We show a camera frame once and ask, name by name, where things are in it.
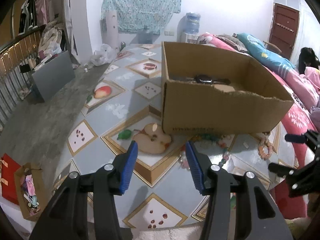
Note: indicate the empty clear water jug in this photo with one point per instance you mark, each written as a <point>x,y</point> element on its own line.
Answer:
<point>148,39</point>

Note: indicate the red paper bag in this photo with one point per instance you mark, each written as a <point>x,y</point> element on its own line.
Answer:
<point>8,177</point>

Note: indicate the wooden chair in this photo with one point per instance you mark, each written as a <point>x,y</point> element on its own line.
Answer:
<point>271,44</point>

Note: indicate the small cluttered cardboard box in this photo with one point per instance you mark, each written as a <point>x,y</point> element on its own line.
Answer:
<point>22,205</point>

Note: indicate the white plastic bag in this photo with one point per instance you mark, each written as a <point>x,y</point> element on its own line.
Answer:
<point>101,56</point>

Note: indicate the blue pillow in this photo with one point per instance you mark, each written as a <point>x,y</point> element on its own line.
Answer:
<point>265,52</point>

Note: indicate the brown wooden door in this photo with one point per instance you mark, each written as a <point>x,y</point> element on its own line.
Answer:
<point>285,42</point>

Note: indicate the brown cardboard box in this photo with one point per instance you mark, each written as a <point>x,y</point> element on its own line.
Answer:
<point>212,112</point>

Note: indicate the dark purple smartwatch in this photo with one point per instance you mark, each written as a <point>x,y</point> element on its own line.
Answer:
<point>203,79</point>

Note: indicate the black hanging jacket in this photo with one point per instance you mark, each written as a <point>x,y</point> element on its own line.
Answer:
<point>26,15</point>

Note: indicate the green drink can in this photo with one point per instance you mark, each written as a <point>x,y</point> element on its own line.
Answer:
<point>122,46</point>

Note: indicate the white hook rail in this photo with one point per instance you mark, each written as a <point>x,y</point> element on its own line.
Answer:
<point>284,27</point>

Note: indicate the grey board box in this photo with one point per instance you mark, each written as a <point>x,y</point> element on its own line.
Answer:
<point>53,76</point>

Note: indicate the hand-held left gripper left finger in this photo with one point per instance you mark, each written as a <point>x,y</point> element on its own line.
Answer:
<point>128,170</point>

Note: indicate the pink hanging garment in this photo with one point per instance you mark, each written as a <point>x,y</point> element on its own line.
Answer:
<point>43,8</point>

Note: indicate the white water dispenser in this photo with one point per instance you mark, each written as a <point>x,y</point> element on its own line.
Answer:
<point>190,38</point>

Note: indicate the metal stair railing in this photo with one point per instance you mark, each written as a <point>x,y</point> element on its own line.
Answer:
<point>15,55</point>

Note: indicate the pink floral blanket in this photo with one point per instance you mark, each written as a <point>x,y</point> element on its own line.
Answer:
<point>297,115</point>

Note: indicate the white wall socket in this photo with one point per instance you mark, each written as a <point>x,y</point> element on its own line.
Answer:
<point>169,33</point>

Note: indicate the pile of clothes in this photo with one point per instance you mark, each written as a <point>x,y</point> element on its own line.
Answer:
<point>51,38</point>

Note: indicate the grey lace cushion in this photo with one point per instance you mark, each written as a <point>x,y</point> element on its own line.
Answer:
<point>232,41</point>

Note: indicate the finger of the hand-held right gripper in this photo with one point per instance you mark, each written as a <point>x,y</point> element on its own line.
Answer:
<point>293,138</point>
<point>280,169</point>

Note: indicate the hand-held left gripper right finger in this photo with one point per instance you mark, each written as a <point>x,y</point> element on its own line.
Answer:
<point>195,170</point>

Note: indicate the teal floral hanging cloth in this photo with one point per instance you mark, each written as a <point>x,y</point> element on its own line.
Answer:
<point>140,5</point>

